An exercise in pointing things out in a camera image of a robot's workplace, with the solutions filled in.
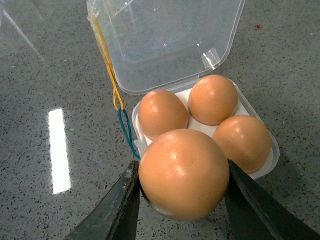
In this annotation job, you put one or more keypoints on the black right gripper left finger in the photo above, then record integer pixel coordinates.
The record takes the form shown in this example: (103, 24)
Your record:
(116, 216)

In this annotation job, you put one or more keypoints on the blue rubber band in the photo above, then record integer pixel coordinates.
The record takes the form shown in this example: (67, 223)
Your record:
(127, 130)

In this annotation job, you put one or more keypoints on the yellow rubber band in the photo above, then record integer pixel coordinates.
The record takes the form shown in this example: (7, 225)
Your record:
(117, 99)

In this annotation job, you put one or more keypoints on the clear plastic egg box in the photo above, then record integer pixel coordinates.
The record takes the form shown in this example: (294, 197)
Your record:
(164, 44)

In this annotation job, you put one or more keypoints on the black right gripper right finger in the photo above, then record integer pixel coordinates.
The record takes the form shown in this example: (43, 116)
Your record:
(256, 215)

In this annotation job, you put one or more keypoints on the brown egg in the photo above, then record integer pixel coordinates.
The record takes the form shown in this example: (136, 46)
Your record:
(184, 174)
(161, 111)
(212, 100)
(245, 140)

